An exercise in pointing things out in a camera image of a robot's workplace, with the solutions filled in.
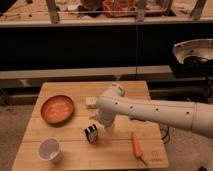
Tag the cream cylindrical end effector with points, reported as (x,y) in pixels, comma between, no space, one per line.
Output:
(110,129)

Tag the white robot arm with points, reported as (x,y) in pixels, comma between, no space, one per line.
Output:
(189,116)

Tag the black white eraser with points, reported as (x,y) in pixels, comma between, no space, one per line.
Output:
(91,133)

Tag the blue sponge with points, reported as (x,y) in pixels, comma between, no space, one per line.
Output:
(132,118)

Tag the white toothpaste tube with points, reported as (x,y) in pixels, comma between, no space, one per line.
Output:
(91,102)

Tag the orange bowl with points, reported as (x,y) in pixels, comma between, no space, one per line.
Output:
(57,109)

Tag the white plastic cup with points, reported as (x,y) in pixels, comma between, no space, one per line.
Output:
(49,150)

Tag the orange crate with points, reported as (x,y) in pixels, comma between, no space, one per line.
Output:
(118,8)

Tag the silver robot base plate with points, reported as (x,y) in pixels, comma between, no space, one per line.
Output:
(196,47)

